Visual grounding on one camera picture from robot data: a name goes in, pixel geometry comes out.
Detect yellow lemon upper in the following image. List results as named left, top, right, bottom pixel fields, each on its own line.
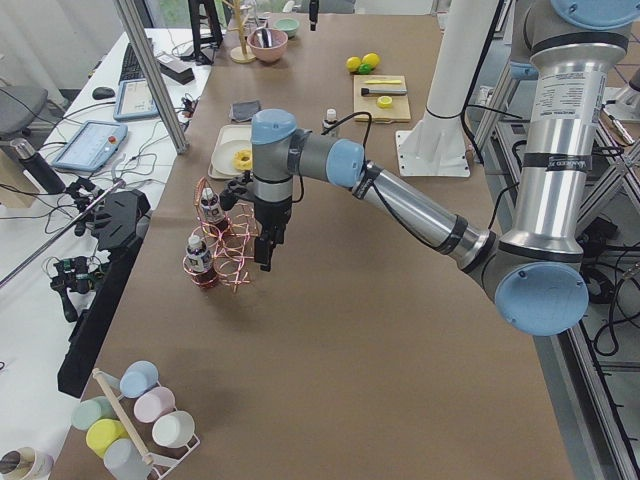
left=362, top=52, right=381, bottom=69

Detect pink ice bowl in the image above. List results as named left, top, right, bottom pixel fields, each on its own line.
left=247, top=28, right=288, bottom=63

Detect green cup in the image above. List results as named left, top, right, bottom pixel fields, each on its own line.
left=71, top=396, right=117, bottom=431

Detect black thermos bottle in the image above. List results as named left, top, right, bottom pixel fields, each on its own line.
left=9, top=138, right=66, bottom=195

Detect white round plate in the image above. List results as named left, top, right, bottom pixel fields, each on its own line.
left=212, top=140, right=252, bottom=176

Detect green lime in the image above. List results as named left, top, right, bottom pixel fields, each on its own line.
left=357, top=63, right=373, bottom=75

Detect aluminium frame post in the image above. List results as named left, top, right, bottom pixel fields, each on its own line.
left=113, top=0, right=189, bottom=154

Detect wooden cup stand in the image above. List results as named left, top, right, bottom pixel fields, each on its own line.
left=222, top=0, right=256, bottom=64

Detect blue teach pendant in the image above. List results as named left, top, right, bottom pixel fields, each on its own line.
left=52, top=121, right=128, bottom=172
left=113, top=78, right=159, bottom=122

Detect blue cup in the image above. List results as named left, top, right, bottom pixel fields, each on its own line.
left=119, top=360, right=159, bottom=399

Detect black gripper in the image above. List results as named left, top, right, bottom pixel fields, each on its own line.
left=219, top=171, right=292, bottom=271

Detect tea bottle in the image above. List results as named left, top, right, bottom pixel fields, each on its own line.
left=321, top=108, right=339, bottom=138
left=185, top=234, right=218, bottom=288
left=200, top=187, right=229, bottom=236

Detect blue teach pendant near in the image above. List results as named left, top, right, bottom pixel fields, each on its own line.
left=52, top=121, right=128, bottom=172

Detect yellow lemon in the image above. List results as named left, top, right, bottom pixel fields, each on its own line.
left=362, top=52, right=381, bottom=69
left=345, top=56, right=362, bottom=73

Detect yellow lemon lower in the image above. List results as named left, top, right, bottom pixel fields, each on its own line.
left=345, top=56, right=362, bottom=73

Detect blue teach pendant far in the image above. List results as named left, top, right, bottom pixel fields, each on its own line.
left=113, top=78, right=159, bottom=122

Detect black keyboard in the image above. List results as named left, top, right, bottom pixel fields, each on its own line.
left=118, top=43, right=145, bottom=83

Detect cream rabbit serving tray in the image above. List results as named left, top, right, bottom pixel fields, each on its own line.
left=208, top=125, right=253, bottom=180

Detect pink cup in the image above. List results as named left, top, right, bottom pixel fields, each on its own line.
left=133, top=386, right=176, bottom=423

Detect copper wire bottle rack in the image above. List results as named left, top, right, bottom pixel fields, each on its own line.
left=182, top=177, right=257, bottom=292

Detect wooden cutting board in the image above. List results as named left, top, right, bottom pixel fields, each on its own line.
left=353, top=74, right=411, bottom=123

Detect black computer mouse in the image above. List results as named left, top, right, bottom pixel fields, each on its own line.
left=92, top=87, right=115, bottom=100

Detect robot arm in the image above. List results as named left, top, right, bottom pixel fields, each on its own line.
left=220, top=1, right=639, bottom=336

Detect white cup rack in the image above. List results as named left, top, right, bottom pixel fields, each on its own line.
left=85, top=360, right=200, bottom=479

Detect steel ice scoop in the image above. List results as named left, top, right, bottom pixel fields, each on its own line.
left=255, top=27, right=272, bottom=48

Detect grey cup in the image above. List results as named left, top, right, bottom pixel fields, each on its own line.
left=103, top=438, right=152, bottom=480

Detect half lemon slice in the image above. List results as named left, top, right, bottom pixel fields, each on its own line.
left=376, top=95, right=393, bottom=109

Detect glazed ring donut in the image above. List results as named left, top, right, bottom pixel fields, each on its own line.
left=232, top=149, right=253, bottom=171

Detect white cup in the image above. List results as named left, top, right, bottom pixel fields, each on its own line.
left=152, top=410, right=195, bottom=448

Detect mint green bowl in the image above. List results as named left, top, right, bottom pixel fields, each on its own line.
left=274, top=18, right=300, bottom=39

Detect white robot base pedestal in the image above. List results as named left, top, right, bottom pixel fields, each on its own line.
left=396, top=0, right=501, bottom=178

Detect folded grey cloth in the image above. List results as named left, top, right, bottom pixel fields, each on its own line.
left=229, top=100, right=261, bottom=123

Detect yellow cup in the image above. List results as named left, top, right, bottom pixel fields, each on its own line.
left=85, top=419, right=129, bottom=458

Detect steel muddler black tip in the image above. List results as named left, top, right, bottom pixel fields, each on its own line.
left=360, top=87, right=407, bottom=96

